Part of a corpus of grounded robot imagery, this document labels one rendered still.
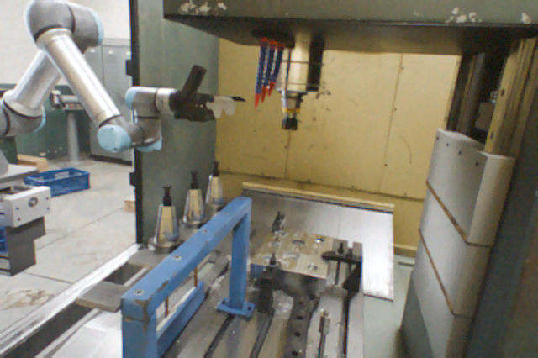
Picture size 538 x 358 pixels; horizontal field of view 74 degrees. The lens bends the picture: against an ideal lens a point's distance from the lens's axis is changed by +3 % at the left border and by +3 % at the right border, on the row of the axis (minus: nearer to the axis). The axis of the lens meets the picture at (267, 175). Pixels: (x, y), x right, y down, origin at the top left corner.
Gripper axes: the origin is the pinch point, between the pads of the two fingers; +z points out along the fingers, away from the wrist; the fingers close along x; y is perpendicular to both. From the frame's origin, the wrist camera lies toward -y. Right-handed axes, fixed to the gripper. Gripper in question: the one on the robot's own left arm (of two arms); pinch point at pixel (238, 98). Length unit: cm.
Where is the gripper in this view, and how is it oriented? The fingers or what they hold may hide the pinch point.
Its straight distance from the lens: 103.0
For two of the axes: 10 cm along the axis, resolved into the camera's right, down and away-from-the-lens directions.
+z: 9.6, 1.1, -2.4
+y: -0.4, 9.7, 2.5
